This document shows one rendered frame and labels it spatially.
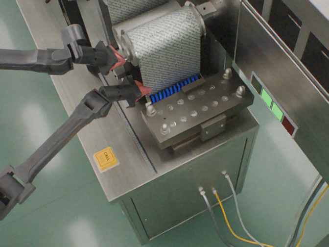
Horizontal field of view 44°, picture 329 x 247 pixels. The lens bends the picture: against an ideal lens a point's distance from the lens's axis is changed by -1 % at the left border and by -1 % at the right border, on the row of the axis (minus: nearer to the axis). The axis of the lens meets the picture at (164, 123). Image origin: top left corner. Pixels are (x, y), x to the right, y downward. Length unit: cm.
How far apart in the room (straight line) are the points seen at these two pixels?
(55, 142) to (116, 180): 35
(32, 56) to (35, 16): 88
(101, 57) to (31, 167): 40
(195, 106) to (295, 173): 120
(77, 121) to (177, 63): 42
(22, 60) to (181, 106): 60
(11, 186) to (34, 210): 132
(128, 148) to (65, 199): 104
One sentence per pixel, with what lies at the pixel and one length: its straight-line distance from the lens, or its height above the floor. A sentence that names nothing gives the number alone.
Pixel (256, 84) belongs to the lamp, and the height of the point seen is 119.
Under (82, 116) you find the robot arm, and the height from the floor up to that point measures 121.
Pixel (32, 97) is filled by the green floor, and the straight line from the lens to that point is 303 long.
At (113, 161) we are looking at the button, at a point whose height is 92.
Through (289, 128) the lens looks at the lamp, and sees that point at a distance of 137.
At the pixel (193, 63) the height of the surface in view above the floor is 110.
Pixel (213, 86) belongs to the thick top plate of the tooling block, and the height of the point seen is 103.
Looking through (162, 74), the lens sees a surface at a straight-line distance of 152.
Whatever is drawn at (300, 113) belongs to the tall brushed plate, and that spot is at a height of 129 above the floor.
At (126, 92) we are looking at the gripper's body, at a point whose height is 114.
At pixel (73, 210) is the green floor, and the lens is 257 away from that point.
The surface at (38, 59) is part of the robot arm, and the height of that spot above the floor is 141.
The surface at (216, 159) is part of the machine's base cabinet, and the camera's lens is 174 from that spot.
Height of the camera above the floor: 236
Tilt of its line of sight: 61 degrees down
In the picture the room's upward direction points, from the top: 8 degrees counter-clockwise
